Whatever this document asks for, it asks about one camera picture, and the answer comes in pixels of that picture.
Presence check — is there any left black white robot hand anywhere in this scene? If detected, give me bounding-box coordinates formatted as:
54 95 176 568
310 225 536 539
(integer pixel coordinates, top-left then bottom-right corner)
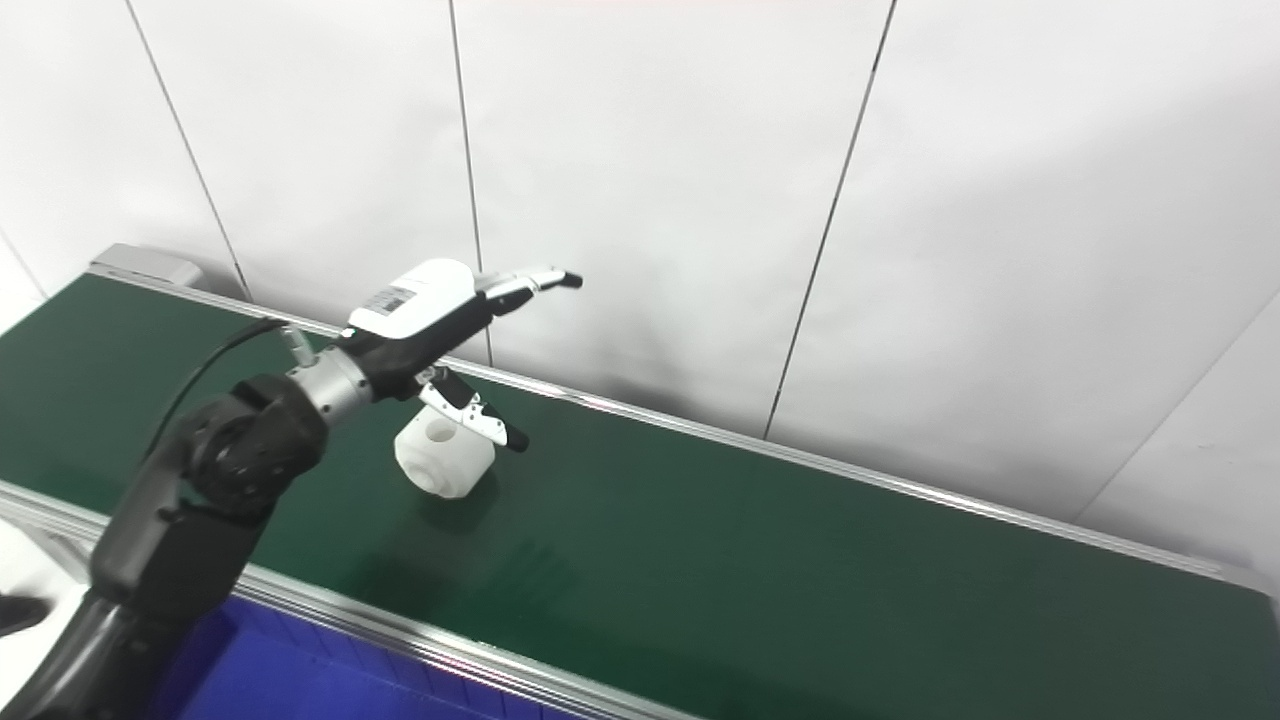
340 258 584 453

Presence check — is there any white plastic ring part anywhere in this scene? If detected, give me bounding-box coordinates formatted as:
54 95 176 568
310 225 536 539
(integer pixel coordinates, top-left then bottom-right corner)
394 414 497 500

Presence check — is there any grey conveyor end cap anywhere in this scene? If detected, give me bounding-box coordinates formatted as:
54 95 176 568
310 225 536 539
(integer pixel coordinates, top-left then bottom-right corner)
90 243 205 292

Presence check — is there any green conveyor belt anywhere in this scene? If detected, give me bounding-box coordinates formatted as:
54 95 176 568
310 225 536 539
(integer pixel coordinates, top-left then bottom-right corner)
0 274 1280 720

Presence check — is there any blue plastic bin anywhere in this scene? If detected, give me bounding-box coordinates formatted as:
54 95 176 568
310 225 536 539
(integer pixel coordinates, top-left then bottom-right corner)
150 592 601 720

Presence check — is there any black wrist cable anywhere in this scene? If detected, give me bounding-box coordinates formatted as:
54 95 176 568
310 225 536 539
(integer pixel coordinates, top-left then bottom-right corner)
143 317 313 463

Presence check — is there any aluminium conveyor side rail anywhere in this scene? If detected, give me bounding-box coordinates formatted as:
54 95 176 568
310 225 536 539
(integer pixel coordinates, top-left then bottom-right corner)
90 262 1276 596
0 480 701 720

